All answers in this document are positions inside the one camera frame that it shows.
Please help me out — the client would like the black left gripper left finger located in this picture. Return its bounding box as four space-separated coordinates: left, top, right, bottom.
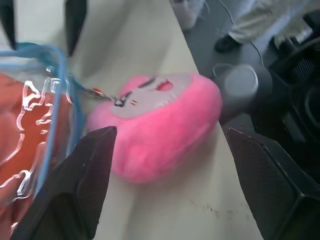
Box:
11 125 118 240

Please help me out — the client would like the clear plastic pouch blue trim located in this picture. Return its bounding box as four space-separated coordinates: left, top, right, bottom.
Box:
0 42 87 240

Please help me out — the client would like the metal zipper pull clasp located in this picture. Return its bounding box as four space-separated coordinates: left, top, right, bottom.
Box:
81 84 127 108

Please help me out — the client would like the thin white cable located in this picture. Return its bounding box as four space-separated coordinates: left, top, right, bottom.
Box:
199 0 265 76

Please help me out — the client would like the dark grey robot body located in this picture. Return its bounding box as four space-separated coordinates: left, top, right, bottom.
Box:
212 11 320 201

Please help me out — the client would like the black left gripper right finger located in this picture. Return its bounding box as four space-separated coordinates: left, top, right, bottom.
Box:
226 127 320 240

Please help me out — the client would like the person's light trouser leg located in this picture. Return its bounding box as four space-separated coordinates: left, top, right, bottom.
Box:
227 0 320 45

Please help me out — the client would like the black shoe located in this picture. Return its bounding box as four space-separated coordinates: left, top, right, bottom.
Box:
214 34 243 54

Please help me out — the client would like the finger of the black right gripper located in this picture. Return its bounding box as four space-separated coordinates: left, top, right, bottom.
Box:
64 0 88 57
0 0 17 50

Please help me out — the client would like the pink plush toy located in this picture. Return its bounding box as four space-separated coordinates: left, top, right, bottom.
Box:
86 72 223 185

